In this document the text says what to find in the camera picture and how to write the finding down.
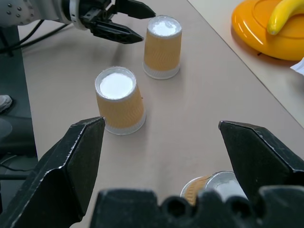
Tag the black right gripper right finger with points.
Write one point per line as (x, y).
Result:
(259, 156)

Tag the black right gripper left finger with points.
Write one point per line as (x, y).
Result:
(59, 185)

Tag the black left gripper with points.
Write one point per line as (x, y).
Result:
(95, 13)

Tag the orange ribbed paper cup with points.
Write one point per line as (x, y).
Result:
(120, 107)
(162, 50)
(193, 190)

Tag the white paper sheet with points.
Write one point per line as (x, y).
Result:
(299, 67)

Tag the white shoe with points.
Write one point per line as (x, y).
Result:
(4, 102)

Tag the orange plastic plate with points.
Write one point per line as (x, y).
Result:
(251, 26)

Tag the yellow banana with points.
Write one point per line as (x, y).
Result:
(280, 16)

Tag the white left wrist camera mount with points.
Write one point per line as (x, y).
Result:
(76, 17)

